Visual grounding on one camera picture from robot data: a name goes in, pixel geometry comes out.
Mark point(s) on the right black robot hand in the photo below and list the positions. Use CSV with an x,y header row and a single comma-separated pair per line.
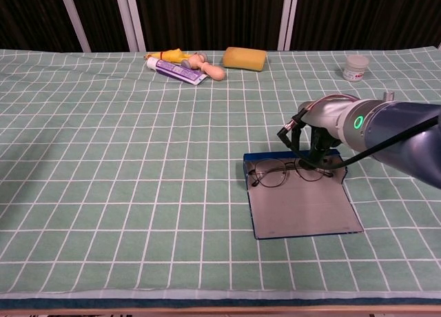
x,y
318,141

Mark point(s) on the thin-framed eyeglasses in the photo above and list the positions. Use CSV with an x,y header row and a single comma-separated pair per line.
x,y
272,174

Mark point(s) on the blue glasses case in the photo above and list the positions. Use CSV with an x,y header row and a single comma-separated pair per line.
x,y
303,210

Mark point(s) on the small white cream jar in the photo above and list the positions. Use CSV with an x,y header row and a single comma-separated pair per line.
x,y
355,70

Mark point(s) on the yellow sponge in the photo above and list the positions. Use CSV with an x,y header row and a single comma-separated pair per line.
x,y
243,59

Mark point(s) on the purple white toothpaste tube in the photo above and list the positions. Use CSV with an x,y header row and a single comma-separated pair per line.
x,y
175,70

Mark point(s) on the dark pleated curtain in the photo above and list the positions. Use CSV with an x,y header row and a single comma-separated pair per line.
x,y
206,13

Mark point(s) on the yellow rubber chicken toy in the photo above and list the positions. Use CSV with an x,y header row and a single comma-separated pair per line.
x,y
172,55

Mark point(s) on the green checked tablecloth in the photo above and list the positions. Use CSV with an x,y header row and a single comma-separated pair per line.
x,y
103,193

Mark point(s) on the white frame post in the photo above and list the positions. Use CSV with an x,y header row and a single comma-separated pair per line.
x,y
132,20
74,17
287,20

